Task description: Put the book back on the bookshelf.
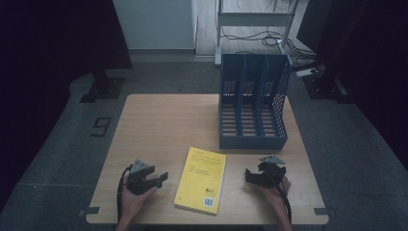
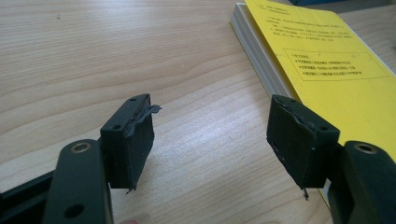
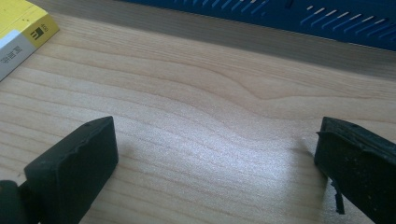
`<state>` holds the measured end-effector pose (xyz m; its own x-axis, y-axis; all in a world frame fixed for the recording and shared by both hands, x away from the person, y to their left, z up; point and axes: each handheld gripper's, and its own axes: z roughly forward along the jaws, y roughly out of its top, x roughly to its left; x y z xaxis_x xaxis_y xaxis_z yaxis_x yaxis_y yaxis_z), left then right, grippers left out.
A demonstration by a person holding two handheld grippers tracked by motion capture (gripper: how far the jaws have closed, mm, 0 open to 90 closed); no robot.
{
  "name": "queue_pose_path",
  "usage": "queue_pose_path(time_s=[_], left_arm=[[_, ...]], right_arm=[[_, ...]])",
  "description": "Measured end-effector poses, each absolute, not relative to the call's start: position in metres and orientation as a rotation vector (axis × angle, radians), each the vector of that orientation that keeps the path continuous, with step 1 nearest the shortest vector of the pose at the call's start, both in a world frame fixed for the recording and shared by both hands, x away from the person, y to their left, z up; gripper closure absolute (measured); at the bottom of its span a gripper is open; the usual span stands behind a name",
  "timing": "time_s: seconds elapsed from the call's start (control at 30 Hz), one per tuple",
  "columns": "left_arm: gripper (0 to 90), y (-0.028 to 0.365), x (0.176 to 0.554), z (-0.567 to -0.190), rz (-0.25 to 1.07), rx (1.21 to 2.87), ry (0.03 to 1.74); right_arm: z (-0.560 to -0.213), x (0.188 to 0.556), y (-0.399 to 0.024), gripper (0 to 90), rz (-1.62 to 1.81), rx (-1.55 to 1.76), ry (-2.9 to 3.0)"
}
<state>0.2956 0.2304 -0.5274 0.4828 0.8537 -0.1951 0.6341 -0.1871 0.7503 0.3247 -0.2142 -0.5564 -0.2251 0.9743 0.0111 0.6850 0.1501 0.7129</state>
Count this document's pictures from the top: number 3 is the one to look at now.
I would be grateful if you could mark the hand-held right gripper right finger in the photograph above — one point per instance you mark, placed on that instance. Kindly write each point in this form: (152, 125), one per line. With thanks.
(358, 161)

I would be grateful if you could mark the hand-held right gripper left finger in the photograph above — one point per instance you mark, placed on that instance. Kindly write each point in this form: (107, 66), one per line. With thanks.
(74, 168)

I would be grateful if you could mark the yellow book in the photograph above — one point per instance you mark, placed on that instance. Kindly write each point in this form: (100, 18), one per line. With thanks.
(18, 21)

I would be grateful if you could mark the blue file rack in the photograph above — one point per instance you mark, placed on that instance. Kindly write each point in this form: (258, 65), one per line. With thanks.
(280, 14)

